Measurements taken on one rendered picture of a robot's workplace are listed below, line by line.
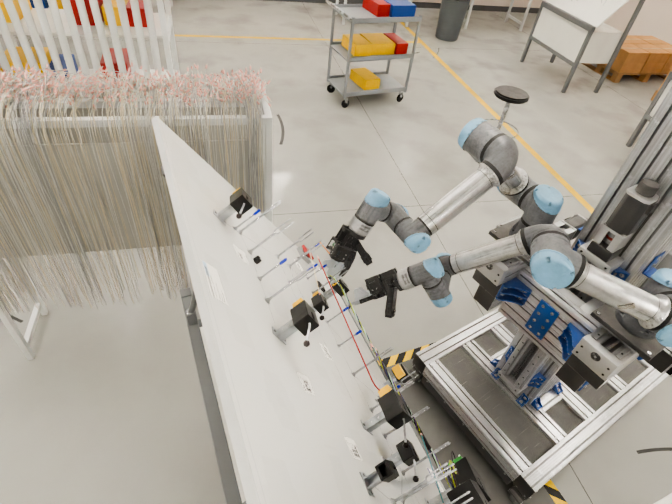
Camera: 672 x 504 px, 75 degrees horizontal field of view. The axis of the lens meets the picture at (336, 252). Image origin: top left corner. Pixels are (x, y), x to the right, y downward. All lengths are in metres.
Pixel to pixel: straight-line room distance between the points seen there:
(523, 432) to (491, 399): 0.21
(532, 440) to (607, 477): 0.52
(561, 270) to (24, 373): 2.69
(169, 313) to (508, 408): 2.07
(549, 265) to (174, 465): 1.93
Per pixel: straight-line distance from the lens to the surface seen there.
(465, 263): 1.65
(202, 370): 1.55
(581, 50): 7.19
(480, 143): 1.55
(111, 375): 2.84
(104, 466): 2.60
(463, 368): 2.66
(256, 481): 0.64
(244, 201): 1.11
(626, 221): 1.83
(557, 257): 1.43
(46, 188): 2.15
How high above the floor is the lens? 2.30
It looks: 43 degrees down
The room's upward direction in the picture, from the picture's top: 8 degrees clockwise
